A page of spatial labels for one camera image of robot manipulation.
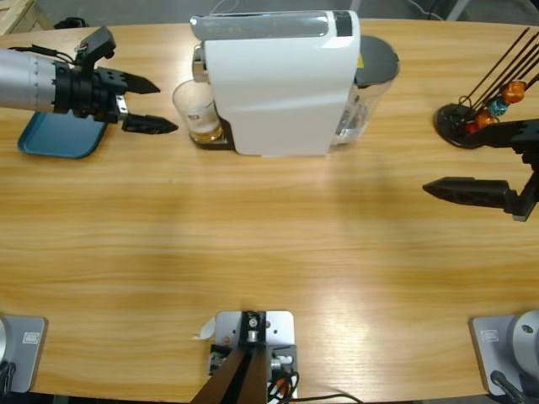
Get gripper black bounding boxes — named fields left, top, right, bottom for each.
left=52, top=61, right=180, bottom=136
left=422, top=118, right=539, bottom=223

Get clear drinking glass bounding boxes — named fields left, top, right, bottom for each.
left=171, top=80, right=224, bottom=144

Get grey coffee machine lid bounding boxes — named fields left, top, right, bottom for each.
left=189, top=10, right=332, bottom=42

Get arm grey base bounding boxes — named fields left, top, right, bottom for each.
left=0, top=314, right=49, bottom=393
left=469, top=310, right=539, bottom=397

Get orange coffee capsule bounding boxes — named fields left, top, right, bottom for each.
left=500, top=80, right=527, bottom=104
left=475, top=109, right=500, bottom=130

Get teal coffee capsule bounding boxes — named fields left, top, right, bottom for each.
left=487, top=95, right=510, bottom=118

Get white capsule coffee machine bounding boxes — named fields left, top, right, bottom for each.
left=188, top=8, right=363, bottom=160

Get black capsule holder stand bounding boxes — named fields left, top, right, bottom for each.
left=433, top=27, right=539, bottom=149

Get teal plastic tray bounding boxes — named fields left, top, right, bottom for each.
left=16, top=109, right=109, bottom=160

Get black floor object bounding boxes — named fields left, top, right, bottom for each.
left=53, top=16, right=90, bottom=30

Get clear water tank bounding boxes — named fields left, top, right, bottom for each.
left=332, top=35, right=401, bottom=148

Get grey metal leg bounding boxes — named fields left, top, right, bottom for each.
left=445, top=0, right=469, bottom=21

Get white tape scrap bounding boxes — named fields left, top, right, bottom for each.
left=192, top=317, right=218, bottom=341

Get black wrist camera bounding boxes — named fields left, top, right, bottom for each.
left=75, top=25, right=117, bottom=72

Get black base cable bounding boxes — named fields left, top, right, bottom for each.
left=0, top=359, right=18, bottom=395
left=490, top=369, right=528, bottom=404

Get black mount cable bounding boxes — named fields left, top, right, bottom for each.
left=290, top=391, right=364, bottom=404

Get orange cable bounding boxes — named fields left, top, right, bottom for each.
left=268, top=372, right=298, bottom=399

